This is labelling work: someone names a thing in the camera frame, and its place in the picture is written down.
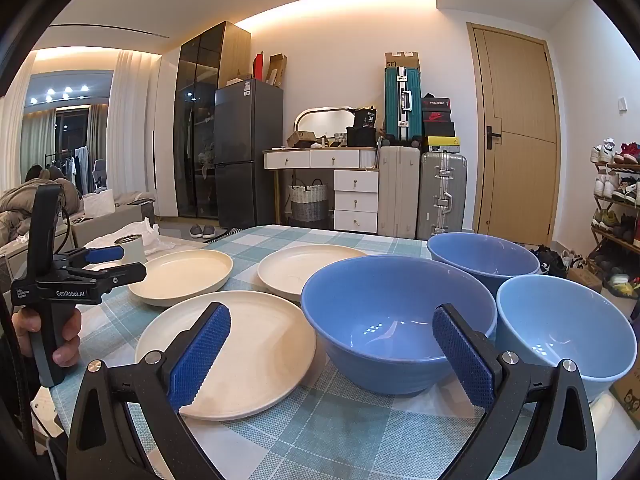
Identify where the white wardrobe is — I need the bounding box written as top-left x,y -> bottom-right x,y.
150,45 -> 181,216

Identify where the white paper bag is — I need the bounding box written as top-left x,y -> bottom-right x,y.
82,191 -> 117,218

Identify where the white curtain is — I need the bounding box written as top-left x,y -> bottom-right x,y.
106,50 -> 163,196

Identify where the small brown cardboard box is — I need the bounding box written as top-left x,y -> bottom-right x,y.
567,267 -> 601,288

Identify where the white tape roll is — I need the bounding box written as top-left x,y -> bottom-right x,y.
114,234 -> 146,266

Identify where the clothes rack with clothes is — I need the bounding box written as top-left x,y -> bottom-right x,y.
45,145 -> 96,196

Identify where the teal suitcase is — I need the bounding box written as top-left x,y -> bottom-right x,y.
384,66 -> 422,147

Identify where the black cable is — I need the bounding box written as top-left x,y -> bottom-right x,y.
57,206 -> 72,253

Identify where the cream plate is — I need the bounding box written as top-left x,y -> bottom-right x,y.
127,249 -> 234,308
135,290 -> 318,422
257,245 -> 370,303

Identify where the dark glass cabinet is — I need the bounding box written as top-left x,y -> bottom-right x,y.
175,21 -> 252,221

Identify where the printed cardboard box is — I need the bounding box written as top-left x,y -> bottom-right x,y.
607,360 -> 640,431

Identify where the woven laundry basket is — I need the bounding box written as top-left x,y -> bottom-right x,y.
287,178 -> 329,228

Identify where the oval mirror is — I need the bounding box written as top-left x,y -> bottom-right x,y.
293,106 -> 377,143

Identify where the grey sofa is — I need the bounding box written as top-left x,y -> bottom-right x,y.
65,192 -> 156,248

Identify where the light blue bowl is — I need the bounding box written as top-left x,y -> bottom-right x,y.
495,275 -> 637,403

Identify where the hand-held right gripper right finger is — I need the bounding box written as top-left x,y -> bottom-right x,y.
431,303 -> 598,480

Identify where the silver suitcase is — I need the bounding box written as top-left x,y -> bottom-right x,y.
416,152 -> 468,241

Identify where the flat cardboard box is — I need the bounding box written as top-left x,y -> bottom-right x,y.
384,51 -> 420,70

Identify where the deep blue bowl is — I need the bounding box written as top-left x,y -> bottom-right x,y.
301,255 -> 498,397

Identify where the white plastic bag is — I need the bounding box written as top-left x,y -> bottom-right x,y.
120,217 -> 176,261

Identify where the person's left hand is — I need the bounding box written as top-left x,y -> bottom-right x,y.
11,305 -> 82,368

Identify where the white dressing table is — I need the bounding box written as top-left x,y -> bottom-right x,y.
263,147 -> 380,235

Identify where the black backpack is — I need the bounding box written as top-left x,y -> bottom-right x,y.
530,245 -> 568,278

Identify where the brown puffy jacket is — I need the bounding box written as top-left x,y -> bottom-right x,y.
0,177 -> 83,246

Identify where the white trash bin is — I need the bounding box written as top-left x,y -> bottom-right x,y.
601,274 -> 640,318

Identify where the grey refrigerator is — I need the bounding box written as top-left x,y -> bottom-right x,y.
214,78 -> 284,231

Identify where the beige suitcase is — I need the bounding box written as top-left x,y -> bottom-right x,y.
376,145 -> 422,240

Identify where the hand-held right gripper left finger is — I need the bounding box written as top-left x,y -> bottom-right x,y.
70,301 -> 233,480

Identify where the teal checked tablecloth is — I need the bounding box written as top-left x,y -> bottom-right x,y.
50,224 -> 616,480

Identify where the wooden door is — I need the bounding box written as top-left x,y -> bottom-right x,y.
466,22 -> 561,247

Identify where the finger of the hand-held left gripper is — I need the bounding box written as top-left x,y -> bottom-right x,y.
65,244 -> 126,267
65,261 -> 147,292

